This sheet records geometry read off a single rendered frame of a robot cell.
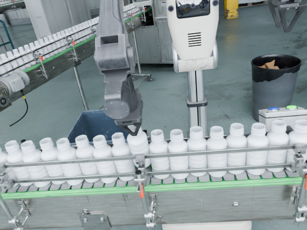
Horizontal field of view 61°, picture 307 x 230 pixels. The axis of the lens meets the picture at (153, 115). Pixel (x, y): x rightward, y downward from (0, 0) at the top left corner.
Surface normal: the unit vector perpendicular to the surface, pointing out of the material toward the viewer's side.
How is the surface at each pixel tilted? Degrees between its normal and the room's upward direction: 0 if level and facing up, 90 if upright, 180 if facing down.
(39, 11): 90
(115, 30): 49
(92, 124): 90
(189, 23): 90
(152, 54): 90
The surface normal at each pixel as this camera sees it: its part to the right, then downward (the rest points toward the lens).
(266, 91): -0.62, 0.51
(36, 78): 0.92, 0.07
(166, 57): -0.36, 0.50
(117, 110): -0.02, 0.71
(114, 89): -0.14, -0.63
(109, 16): -0.12, -0.19
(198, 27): -0.05, 0.50
